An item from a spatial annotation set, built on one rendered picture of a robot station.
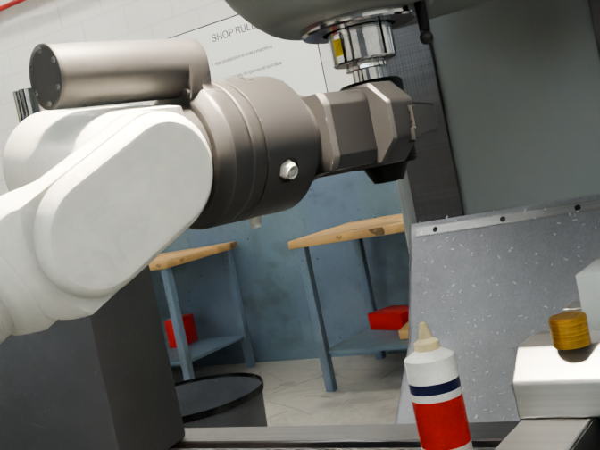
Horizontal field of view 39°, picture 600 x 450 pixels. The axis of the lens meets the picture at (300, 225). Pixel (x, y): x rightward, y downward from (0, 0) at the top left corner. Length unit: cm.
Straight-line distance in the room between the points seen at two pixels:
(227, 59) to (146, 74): 539
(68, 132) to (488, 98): 62
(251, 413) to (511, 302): 164
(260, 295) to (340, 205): 92
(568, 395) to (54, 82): 34
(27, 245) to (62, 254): 2
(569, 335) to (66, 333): 47
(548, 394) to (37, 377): 49
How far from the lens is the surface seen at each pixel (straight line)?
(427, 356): 67
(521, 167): 98
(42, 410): 85
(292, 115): 51
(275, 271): 579
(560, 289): 94
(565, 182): 97
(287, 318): 582
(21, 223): 40
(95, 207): 41
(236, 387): 281
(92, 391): 81
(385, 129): 55
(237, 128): 48
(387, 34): 62
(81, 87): 45
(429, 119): 62
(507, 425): 76
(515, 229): 97
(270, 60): 566
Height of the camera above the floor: 120
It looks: 3 degrees down
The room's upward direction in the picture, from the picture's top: 12 degrees counter-clockwise
